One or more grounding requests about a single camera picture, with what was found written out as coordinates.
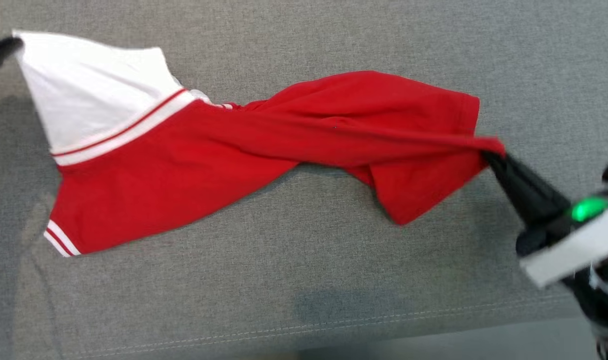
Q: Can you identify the grey fabric sofa cushion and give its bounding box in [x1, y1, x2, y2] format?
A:
[0, 0, 608, 360]

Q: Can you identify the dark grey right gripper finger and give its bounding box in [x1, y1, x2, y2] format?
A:
[483, 154, 552, 230]
[494, 154, 572, 221]

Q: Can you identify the red and white jersey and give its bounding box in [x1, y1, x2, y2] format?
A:
[11, 30, 507, 258]

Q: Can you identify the right gripper body with band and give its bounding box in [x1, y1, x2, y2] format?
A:
[520, 192, 608, 289]

